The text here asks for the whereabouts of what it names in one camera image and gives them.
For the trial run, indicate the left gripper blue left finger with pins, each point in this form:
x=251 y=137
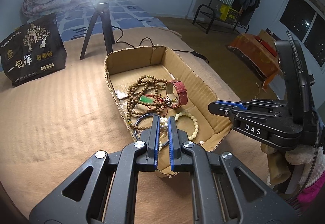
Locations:
x=104 y=188

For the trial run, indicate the pink sleeve forearm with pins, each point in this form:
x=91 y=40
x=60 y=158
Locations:
x=309 y=194

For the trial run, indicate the cardboard box tray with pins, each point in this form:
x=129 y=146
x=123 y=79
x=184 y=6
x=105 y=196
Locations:
x=125 y=66

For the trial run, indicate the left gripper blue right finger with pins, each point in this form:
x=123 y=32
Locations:
x=223 y=189

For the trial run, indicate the window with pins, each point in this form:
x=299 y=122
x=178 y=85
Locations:
x=307 y=25

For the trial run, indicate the red strap wristwatch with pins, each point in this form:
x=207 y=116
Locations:
x=176 y=94

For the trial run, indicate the orange covered box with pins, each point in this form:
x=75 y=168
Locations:
x=263 y=61

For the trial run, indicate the black clothes rack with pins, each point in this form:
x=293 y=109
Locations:
x=217 y=14

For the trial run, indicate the right gloved hand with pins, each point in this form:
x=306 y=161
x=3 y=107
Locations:
x=302 y=155

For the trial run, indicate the brown wooden bead mala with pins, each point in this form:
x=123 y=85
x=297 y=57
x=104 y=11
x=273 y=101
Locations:
x=145 y=97

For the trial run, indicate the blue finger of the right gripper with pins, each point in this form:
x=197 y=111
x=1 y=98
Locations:
x=228 y=112
x=230 y=104

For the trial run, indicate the yellow crate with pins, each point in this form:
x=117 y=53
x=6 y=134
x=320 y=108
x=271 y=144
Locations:
x=228 y=14

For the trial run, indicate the black snack bag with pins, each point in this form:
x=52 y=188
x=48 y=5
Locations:
x=33 y=51

